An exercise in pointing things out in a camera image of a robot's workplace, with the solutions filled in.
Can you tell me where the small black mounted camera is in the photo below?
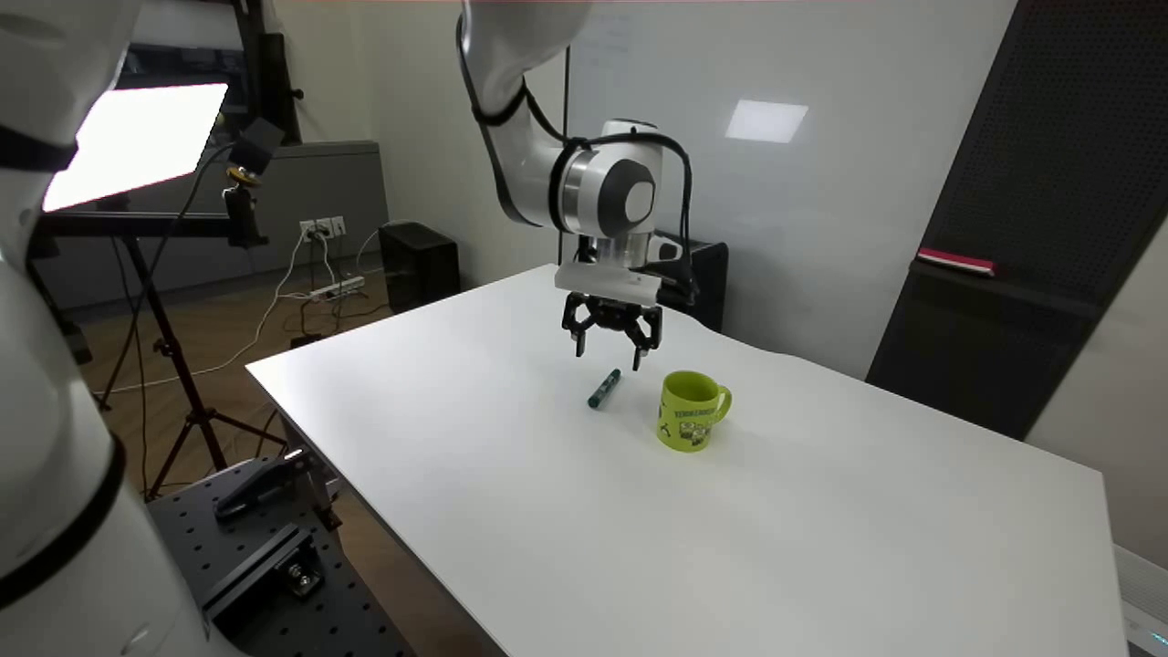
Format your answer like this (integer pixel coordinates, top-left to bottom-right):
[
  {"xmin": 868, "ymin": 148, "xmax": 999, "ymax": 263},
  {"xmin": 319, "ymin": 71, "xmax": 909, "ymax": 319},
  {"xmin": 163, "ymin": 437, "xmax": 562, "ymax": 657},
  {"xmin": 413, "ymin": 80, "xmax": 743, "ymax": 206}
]
[{"xmin": 216, "ymin": 114, "xmax": 285, "ymax": 257}]

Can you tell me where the white power strip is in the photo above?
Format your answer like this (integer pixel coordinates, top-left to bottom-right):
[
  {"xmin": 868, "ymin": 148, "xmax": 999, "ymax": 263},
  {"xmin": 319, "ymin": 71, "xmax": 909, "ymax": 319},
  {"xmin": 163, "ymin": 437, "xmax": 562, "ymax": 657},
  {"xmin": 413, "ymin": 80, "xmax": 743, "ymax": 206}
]
[{"xmin": 302, "ymin": 275, "xmax": 369, "ymax": 306}]

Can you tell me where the yellow-green printed cup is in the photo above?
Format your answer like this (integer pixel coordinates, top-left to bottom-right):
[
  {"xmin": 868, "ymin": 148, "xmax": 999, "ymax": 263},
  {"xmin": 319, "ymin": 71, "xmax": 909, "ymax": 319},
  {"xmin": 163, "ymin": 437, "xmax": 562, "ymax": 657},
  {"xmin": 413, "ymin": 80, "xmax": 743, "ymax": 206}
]
[{"xmin": 652, "ymin": 369, "xmax": 736, "ymax": 458}]

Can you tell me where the black light tripod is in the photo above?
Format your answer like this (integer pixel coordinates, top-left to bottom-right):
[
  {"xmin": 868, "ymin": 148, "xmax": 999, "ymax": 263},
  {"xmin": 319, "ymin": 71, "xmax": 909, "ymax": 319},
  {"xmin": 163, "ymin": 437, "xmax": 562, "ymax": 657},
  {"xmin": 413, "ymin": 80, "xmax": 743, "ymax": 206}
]
[{"xmin": 34, "ymin": 210, "xmax": 298, "ymax": 503}]

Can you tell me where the black clamp on breadboard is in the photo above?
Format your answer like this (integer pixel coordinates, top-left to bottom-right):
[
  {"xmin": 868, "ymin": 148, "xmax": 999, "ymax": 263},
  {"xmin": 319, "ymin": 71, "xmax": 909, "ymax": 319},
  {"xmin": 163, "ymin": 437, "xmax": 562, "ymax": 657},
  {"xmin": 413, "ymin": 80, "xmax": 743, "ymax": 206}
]
[{"xmin": 211, "ymin": 445, "xmax": 312, "ymax": 531}]

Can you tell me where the grey low cabinet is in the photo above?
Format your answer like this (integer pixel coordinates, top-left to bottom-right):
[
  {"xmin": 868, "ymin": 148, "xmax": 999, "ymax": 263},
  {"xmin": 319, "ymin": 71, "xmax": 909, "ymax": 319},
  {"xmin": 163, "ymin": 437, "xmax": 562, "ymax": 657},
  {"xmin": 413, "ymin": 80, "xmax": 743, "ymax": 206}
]
[{"xmin": 255, "ymin": 139, "xmax": 392, "ymax": 267}]

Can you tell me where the white light panel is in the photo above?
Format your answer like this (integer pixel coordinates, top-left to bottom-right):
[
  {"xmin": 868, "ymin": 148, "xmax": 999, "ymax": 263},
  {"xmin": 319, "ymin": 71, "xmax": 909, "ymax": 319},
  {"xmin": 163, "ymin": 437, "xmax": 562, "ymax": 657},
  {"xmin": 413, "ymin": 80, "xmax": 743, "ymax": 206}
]
[{"xmin": 41, "ymin": 80, "xmax": 234, "ymax": 221}]

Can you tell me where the red label strip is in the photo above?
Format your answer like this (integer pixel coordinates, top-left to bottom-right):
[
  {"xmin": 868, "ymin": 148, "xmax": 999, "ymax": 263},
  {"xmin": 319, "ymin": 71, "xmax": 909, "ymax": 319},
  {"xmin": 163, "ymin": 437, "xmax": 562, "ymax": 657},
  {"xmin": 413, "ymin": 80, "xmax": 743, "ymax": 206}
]
[{"xmin": 915, "ymin": 245, "xmax": 999, "ymax": 283}]

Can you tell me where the black perforated breadboard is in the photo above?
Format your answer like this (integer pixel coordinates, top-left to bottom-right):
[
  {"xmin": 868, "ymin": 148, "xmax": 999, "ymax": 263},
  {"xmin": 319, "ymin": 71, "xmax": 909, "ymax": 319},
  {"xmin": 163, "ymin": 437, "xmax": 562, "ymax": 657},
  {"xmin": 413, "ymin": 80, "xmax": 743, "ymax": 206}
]
[{"xmin": 143, "ymin": 452, "xmax": 421, "ymax": 657}]

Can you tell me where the tall black cabinet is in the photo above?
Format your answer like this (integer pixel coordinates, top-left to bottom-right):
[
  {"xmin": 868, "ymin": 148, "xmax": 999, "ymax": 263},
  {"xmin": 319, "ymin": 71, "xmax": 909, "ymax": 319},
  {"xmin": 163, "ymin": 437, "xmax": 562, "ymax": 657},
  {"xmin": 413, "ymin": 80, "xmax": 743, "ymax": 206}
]
[{"xmin": 862, "ymin": 0, "xmax": 1168, "ymax": 441}]

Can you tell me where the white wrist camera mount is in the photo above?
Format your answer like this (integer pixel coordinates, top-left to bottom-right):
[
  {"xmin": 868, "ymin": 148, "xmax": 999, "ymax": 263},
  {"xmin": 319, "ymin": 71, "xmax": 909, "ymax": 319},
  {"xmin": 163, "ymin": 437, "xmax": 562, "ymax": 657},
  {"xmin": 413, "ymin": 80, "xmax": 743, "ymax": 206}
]
[{"xmin": 556, "ymin": 234, "xmax": 708, "ymax": 316}]

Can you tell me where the small black box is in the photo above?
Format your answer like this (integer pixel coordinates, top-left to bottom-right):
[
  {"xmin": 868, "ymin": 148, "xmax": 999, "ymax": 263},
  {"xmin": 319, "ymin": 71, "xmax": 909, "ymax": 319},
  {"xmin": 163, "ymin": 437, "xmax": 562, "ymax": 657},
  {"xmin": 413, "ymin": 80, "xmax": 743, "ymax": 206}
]
[{"xmin": 375, "ymin": 221, "xmax": 465, "ymax": 316}]

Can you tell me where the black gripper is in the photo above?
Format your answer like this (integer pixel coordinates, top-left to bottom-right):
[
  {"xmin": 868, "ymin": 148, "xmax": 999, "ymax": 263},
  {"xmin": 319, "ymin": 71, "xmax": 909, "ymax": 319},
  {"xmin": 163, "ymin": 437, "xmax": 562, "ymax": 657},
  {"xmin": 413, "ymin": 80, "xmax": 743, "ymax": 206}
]
[{"xmin": 559, "ymin": 289, "xmax": 667, "ymax": 372}]

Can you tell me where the white wall socket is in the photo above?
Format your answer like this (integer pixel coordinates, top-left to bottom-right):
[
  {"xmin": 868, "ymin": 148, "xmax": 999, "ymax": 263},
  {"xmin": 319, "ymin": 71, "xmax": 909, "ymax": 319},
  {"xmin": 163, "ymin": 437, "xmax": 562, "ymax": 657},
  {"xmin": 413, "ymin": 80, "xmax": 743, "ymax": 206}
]
[{"xmin": 295, "ymin": 212, "xmax": 350, "ymax": 240}]

